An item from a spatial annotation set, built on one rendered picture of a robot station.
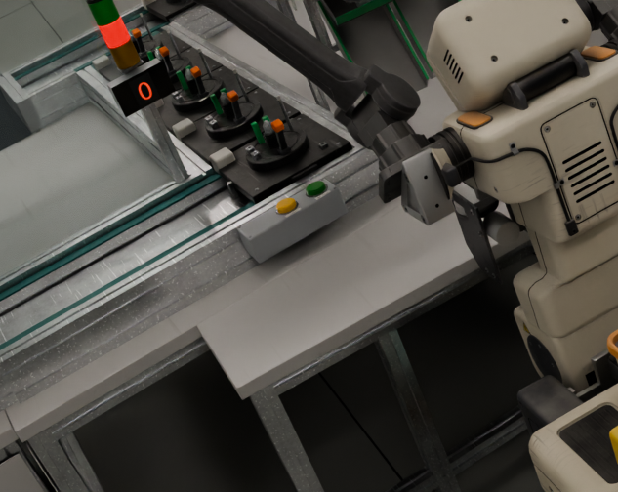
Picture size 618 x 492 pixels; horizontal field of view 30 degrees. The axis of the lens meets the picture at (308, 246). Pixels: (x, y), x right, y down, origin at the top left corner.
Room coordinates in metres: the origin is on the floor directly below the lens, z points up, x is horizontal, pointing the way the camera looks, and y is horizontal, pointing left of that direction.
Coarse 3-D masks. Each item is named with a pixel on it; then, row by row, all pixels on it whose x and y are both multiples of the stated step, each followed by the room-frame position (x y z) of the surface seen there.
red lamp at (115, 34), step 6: (120, 18) 2.34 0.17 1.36; (108, 24) 2.32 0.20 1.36; (114, 24) 2.32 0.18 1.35; (120, 24) 2.33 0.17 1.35; (102, 30) 2.33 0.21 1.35; (108, 30) 2.32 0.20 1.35; (114, 30) 2.32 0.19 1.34; (120, 30) 2.33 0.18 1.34; (126, 30) 2.34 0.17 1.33; (108, 36) 2.32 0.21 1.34; (114, 36) 2.32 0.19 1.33; (120, 36) 2.32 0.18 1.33; (126, 36) 2.33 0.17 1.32; (108, 42) 2.33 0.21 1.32; (114, 42) 2.32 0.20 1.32; (120, 42) 2.32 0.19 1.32
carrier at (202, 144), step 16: (240, 80) 2.57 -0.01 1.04; (224, 96) 2.52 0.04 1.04; (256, 96) 2.62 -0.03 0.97; (272, 96) 2.58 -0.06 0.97; (224, 112) 2.56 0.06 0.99; (256, 112) 2.48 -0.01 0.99; (272, 112) 2.49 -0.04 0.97; (288, 112) 2.45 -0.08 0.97; (176, 128) 2.59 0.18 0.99; (192, 128) 2.58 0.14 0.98; (208, 128) 2.51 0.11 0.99; (224, 128) 2.47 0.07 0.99; (240, 128) 2.46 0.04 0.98; (192, 144) 2.50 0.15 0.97; (208, 144) 2.47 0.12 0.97; (224, 144) 2.43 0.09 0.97; (240, 144) 2.40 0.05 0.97; (208, 160) 2.39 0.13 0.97
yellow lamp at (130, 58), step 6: (126, 42) 2.33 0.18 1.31; (132, 42) 2.34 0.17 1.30; (108, 48) 2.34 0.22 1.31; (114, 48) 2.32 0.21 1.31; (120, 48) 2.32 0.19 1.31; (126, 48) 2.32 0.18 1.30; (132, 48) 2.33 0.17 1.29; (114, 54) 2.33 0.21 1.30; (120, 54) 2.32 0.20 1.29; (126, 54) 2.32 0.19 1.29; (132, 54) 2.33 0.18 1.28; (138, 54) 2.34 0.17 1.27; (114, 60) 2.34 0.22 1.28; (120, 60) 2.32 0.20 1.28; (126, 60) 2.32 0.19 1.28; (132, 60) 2.32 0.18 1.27; (138, 60) 2.33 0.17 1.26; (120, 66) 2.33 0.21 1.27; (126, 66) 2.32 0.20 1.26
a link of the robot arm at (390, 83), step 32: (192, 0) 1.78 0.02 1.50; (224, 0) 1.75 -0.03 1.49; (256, 0) 1.76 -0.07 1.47; (256, 32) 1.73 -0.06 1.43; (288, 32) 1.72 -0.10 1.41; (320, 64) 1.70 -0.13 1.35; (352, 64) 1.72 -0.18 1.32; (352, 96) 1.68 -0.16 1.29; (384, 96) 1.65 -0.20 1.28; (416, 96) 1.68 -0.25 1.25; (352, 128) 1.68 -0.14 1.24
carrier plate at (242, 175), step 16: (304, 128) 2.34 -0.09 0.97; (320, 128) 2.31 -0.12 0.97; (336, 144) 2.20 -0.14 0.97; (240, 160) 2.32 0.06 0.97; (304, 160) 2.20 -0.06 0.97; (320, 160) 2.17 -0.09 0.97; (224, 176) 2.30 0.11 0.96; (240, 176) 2.25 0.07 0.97; (256, 176) 2.22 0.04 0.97; (272, 176) 2.19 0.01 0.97; (288, 176) 2.16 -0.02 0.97; (256, 192) 2.15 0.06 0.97; (272, 192) 2.14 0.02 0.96
